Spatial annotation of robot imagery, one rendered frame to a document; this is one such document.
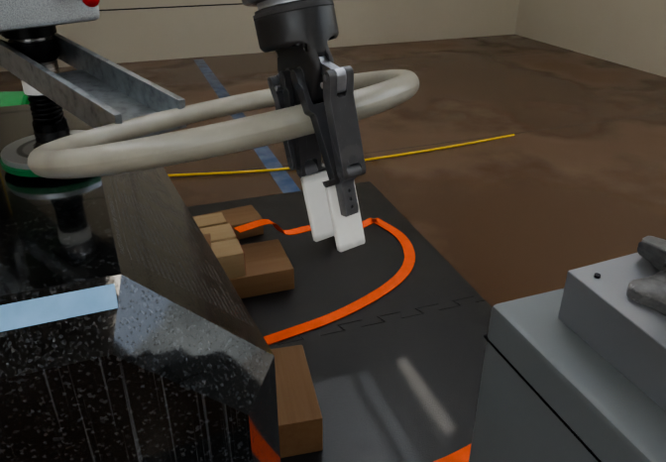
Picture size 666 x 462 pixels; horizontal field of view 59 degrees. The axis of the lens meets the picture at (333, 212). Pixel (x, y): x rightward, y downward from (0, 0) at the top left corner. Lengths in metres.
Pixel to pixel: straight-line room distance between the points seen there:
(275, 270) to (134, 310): 1.30
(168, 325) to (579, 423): 0.60
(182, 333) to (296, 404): 0.70
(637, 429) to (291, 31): 0.54
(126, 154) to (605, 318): 0.58
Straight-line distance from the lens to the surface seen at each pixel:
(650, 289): 0.80
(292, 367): 1.74
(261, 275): 2.19
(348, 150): 0.52
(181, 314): 1.00
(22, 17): 1.25
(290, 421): 1.60
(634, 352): 0.78
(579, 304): 0.83
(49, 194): 1.27
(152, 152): 0.56
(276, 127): 0.54
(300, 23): 0.53
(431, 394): 1.86
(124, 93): 1.15
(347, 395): 1.83
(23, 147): 1.44
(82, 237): 1.08
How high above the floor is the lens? 1.29
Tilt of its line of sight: 27 degrees down
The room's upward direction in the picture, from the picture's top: straight up
